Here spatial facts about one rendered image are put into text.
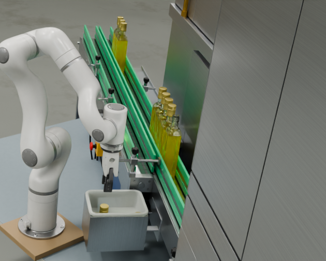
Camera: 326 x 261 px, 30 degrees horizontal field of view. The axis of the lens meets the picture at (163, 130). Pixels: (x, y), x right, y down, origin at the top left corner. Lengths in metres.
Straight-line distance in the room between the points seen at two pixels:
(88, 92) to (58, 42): 0.20
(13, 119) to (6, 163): 2.22
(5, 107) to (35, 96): 3.18
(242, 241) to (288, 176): 0.22
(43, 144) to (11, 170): 0.73
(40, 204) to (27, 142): 0.28
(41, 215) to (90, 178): 0.57
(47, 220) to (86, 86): 0.63
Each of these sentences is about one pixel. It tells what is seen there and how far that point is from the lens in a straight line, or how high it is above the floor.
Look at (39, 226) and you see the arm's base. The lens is 2.51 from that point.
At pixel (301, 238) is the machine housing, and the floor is 1.75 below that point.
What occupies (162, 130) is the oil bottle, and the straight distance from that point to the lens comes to 2.44.
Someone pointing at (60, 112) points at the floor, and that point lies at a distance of 5.45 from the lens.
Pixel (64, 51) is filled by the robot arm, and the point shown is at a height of 1.56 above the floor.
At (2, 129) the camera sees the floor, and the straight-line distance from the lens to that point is 5.09.
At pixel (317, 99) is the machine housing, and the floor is 1.95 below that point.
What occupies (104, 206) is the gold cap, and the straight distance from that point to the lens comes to 2.35.
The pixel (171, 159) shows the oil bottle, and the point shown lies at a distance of 2.43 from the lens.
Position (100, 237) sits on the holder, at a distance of 2.31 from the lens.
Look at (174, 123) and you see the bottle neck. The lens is 2.37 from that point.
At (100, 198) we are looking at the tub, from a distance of 2.40.
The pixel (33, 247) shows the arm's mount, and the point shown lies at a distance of 2.47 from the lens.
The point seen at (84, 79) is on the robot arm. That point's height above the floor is 1.48.
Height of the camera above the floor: 2.26
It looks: 25 degrees down
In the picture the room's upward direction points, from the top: 9 degrees clockwise
